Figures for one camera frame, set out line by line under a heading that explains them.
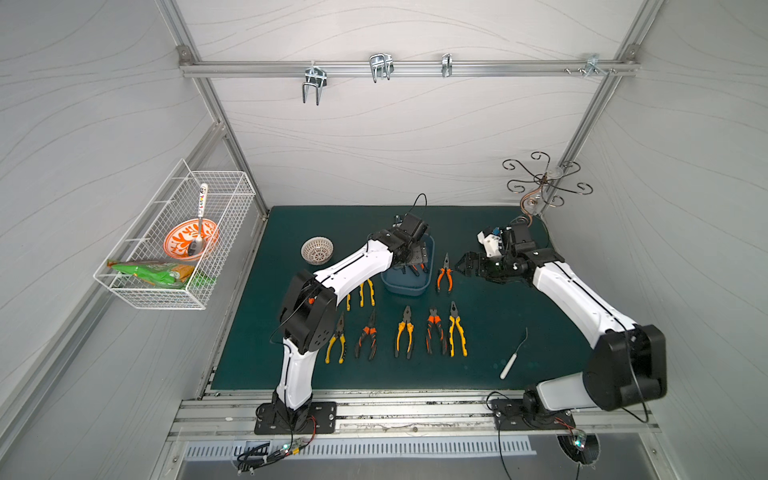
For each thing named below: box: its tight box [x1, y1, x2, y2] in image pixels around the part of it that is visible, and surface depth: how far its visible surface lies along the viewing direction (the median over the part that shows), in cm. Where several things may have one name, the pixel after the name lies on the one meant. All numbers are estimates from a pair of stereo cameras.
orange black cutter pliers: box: [426, 306, 448, 355], surface depth 90 cm
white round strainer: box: [300, 236, 334, 265], surface depth 106 cm
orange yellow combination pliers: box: [395, 305, 415, 360], surface depth 90 cm
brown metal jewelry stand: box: [502, 152, 593, 227], surface depth 90 cm
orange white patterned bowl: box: [163, 218, 220, 261], surface depth 68 cm
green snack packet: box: [107, 260, 216, 288], surface depth 56 cm
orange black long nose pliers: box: [354, 308, 377, 360], surface depth 88 cm
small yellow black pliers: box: [449, 300, 468, 358], surface depth 90 cm
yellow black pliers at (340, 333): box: [325, 312, 346, 364], surface depth 87 cm
